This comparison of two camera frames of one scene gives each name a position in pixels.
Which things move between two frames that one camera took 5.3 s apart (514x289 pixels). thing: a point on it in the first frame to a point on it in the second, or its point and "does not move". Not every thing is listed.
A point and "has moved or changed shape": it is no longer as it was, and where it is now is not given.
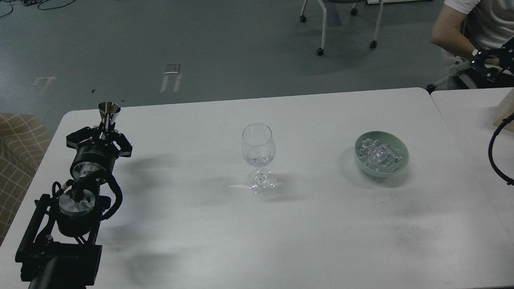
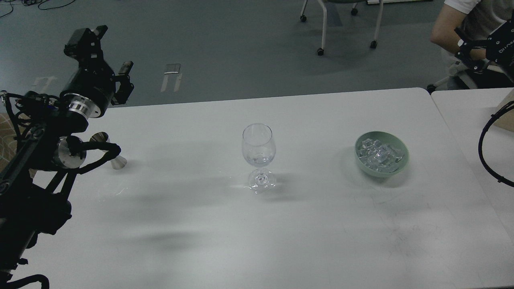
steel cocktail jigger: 109,111 has moved or changed shape
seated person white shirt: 464,26 does not move
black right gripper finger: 491,62 to 499,47
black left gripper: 98,154 to 90,90
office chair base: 373,44 does not move
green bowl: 381,154 does not move
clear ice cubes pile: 380,157 does not move
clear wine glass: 258,147 does not move
